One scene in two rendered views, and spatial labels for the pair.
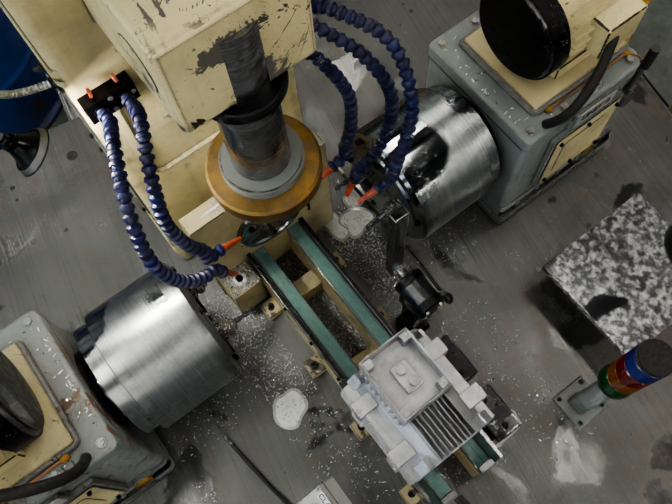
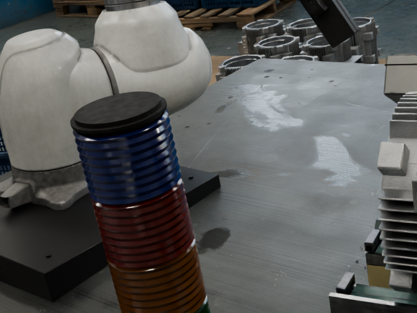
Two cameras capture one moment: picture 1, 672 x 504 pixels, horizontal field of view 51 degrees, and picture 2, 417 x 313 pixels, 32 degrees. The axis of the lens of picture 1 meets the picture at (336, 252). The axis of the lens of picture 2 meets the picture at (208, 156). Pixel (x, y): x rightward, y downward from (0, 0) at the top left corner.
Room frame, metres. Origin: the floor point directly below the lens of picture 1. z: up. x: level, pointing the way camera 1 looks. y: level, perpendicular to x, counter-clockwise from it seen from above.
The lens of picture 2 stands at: (0.59, -0.60, 1.35)
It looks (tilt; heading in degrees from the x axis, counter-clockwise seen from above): 22 degrees down; 154
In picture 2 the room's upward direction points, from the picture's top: 11 degrees counter-clockwise
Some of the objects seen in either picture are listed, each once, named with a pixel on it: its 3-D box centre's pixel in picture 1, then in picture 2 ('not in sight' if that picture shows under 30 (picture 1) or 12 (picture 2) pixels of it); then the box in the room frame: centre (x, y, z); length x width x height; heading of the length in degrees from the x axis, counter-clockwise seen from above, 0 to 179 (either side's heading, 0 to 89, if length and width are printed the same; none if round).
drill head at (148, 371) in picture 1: (138, 363); not in sight; (0.32, 0.38, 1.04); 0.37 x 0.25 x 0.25; 120
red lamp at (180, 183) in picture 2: (639, 368); (143, 215); (0.18, -0.46, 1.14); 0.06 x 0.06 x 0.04
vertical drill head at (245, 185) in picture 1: (253, 127); not in sight; (0.53, 0.09, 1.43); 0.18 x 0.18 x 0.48
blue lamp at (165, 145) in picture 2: (649, 362); (128, 152); (0.18, -0.46, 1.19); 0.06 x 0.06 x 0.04
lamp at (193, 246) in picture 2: (629, 373); (157, 273); (0.18, -0.46, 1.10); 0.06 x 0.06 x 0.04
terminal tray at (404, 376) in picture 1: (404, 377); not in sight; (0.22, -0.09, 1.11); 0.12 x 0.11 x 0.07; 31
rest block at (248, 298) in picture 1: (243, 286); not in sight; (0.50, 0.20, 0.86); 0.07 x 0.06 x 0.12; 120
